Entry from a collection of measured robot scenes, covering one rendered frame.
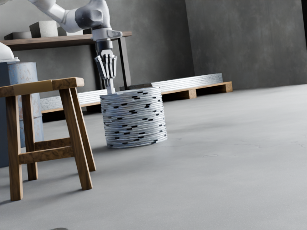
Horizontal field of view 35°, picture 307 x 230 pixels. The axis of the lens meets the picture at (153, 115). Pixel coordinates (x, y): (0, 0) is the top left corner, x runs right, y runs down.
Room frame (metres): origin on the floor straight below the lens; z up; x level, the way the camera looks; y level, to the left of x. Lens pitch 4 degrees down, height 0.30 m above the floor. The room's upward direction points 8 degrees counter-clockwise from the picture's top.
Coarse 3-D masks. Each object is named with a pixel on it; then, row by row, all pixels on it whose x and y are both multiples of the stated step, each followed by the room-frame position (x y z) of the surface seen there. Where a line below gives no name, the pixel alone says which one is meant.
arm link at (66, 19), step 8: (40, 0) 1.93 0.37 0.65; (48, 0) 1.94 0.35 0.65; (40, 8) 2.02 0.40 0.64; (48, 8) 1.99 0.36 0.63; (56, 8) 2.11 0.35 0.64; (56, 16) 2.11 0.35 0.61; (64, 16) 2.15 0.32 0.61; (72, 16) 2.12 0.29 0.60; (64, 24) 2.15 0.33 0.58; (72, 24) 2.13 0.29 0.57; (72, 32) 2.20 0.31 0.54
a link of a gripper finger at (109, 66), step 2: (108, 54) 2.20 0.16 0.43; (110, 54) 2.20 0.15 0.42; (110, 56) 2.20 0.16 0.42; (110, 58) 2.20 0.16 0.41; (110, 60) 2.20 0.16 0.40; (108, 62) 2.21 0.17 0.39; (110, 62) 2.20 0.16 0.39; (108, 64) 2.21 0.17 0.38; (110, 64) 2.21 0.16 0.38; (108, 66) 2.21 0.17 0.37; (110, 66) 2.21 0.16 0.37; (108, 68) 2.21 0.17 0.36; (110, 68) 2.20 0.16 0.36; (108, 70) 2.21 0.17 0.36; (110, 70) 2.20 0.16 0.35; (110, 72) 2.21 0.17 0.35; (110, 74) 2.21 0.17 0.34; (112, 74) 2.21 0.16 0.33; (112, 76) 2.21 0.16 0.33
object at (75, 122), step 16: (48, 80) 1.40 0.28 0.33; (64, 80) 1.40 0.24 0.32; (80, 80) 1.57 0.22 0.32; (0, 96) 1.39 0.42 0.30; (16, 96) 1.43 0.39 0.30; (64, 96) 1.43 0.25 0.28; (16, 112) 1.42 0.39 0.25; (32, 112) 1.69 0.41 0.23; (64, 112) 1.42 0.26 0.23; (80, 112) 1.68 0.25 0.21; (16, 128) 1.41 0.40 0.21; (32, 128) 1.68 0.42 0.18; (80, 128) 1.69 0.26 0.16; (16, 144) 1.41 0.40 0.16; (32, 144) 1.68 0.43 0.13; (48, 144) 1.69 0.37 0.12; (64, 144) 1.69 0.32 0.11; (80, 144) 1.42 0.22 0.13; (16, 160) 1.40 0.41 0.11; (32, 160) 1.41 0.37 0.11; (48, 160) 1.41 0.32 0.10; (80, 160) 1.41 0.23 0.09; (16, 176) 1.40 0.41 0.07; (32, 176) 1.69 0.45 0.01; (80, 176) 1.41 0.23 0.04; (16, 192) 1.39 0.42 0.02
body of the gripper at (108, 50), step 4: (96, 44) 2.18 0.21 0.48; (100, 44) 2.17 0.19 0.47; (104, 44) 2.17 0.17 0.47; (108, 44) 2.18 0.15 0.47; (96, 48) 2.19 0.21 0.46; (100, 48) 2.17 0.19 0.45; (104, 48) 2.17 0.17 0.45; (108, 48) 2.18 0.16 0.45; (100, 52) 2.17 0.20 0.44; (104, 52) 2.19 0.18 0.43; (108, 52) 2.21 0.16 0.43; (100, 56) 2.17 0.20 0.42; (104, 56) 2.18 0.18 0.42; (108, 56) 2.20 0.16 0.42; (104, 60) 2.18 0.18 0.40; (108, 60) 2.20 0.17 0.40
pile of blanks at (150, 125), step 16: (128, 96) 2.16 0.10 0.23; (144, 96) 2.18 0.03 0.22; (160, 96) 2.26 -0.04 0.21; (112, 112) 2.19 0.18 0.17; (128, 112) 2.17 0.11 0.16; (144, 112) 2.18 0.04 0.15; (160, 112) 2.26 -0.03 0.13; (112, 128) 2.20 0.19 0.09; (128, 128) 2.17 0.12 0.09; (144, 128) 2.17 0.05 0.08; (160, 128) 2.23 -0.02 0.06; (112, 144) 2.21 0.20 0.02; (128, 144) 2.17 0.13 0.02; (144, 144) 2.17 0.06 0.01
